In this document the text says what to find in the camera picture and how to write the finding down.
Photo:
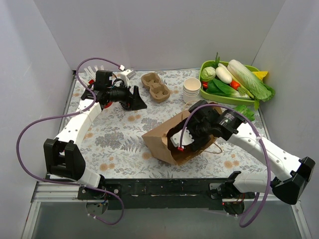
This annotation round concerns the napa cabbage toy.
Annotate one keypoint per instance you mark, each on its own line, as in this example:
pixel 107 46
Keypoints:
pixel 250 81

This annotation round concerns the round green cabbage toy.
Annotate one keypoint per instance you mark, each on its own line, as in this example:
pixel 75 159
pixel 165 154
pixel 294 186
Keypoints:
pixel 207 74

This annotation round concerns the brown paper bag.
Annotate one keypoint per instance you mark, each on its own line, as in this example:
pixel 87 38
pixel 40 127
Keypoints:
pixel 157 139

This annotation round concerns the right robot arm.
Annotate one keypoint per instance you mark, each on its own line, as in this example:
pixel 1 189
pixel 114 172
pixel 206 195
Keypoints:
pixel 286 176

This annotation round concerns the green bok choy toy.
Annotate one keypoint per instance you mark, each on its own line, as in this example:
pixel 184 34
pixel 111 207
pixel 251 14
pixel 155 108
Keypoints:
pixel 219 88

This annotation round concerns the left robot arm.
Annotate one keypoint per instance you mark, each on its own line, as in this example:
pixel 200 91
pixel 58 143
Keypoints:
pixel 62 154

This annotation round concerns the green vegetable tray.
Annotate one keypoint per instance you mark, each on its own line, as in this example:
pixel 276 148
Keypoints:
pixel 222 99

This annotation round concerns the floral patterned table mat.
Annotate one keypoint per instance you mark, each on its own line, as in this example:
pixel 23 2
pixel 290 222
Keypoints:
pixel 113 145

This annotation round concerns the yellow pepper toy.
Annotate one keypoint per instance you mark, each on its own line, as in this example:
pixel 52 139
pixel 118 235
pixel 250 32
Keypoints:
pixel 260 74

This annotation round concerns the white paper cup stack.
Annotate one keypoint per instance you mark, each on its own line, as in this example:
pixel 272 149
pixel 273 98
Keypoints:
pixel 191 88

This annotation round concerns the white wrapped straws bundle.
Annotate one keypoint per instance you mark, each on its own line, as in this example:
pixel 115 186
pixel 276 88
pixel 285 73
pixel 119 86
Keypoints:
pixel 91 71

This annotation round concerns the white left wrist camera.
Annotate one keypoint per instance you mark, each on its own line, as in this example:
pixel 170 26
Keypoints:
pixel 126 75

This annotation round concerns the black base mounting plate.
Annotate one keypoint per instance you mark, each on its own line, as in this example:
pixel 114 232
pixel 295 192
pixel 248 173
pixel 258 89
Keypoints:
pixel 166 193

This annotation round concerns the white radish toy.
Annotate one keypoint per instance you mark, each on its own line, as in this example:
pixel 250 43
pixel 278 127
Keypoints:
pixel 223 74

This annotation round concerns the small bok choy toy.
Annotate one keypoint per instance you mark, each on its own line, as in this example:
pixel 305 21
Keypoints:
pixel 246 111

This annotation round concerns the red plastic straw cup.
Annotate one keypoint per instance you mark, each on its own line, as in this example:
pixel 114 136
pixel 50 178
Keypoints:
pixel 108 105

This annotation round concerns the brown pulp cup carrier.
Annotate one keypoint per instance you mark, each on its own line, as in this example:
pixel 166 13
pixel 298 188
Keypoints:
pixel 157 89

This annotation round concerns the aluminium frame rail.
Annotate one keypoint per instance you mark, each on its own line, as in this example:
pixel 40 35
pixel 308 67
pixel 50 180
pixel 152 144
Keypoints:
pixel 56 213

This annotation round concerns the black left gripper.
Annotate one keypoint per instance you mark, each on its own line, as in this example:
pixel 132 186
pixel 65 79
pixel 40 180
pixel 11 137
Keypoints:
pixel 131 97

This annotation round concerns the orange carrot toy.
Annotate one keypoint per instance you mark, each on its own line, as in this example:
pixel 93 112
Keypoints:
pixel 235 85

